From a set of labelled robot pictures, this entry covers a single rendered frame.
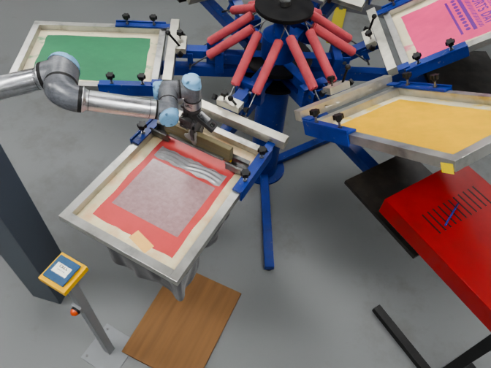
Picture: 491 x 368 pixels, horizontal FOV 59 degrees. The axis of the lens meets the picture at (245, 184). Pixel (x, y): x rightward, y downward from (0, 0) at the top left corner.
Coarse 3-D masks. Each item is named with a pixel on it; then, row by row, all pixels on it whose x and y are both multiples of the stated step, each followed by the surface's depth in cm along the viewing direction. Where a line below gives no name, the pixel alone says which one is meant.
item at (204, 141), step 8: (168, 128) 204; (176, 128) 201; (184, 136) 202; (200, 136) 197; (208, 136) 197; (200, 144) 200; (208, 144) 197; (216, 144) 194; (224, 144) 194; (216, 152) 198; (224, 152) 195; (232, 152) 196
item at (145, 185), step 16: (160, 144) 212; (176, 144) 212; (144, 160) 205; (160, 160) 206; (128, 176) 199; (144, 176) 199; (160, 176) 200; (176, 176) 200; (128, 192) 193; (144, 192) 194; (160, 192) 194; (112, 208) 188; (128, 208) 188; (144, 208) 188; (112, 224) 183; (128, 224) 183
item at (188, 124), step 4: (184, 108) 187; (200, 108) 186; (184, 112) 189; (188, 112) 185; (192, 112) 185; (196, 112) 185; (180, 116) 191; (184, 116) 191; (188, 116) 191; (180, 120) 192; (184, 120) 191; (188, 120) 190; (192, 120) 190; (196, 120) 189; (180, 124) 194; (184, 124) 193; (188, 124) 192; (192, 124) 190; (196, 124) 190; (200, 124) 194; (184, 128) 194; (188, 128) 194; (196, 128) 192
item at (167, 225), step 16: (208, 160) 207; (192, 176) 201; (176, 192) 195; (192, 192) 195; (208, 192) 196; (160, 208) 189; (176, 208) 189; (192, 208) 190; (208, 208) 190; (144, 224) 183; (160, 224) 184; (176, 224) 184; (192, 224) 185; (160, 240) 179; (176, 240) 180
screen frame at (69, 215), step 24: (144, 144) 210; (240, 144) 211; (120, 168) 200; (96, 192) 191; (72, 216) 180; (216, 216) 184; (96, 240) 178; (120, 240) 174; (144, 264) 169; (192, 264) 173
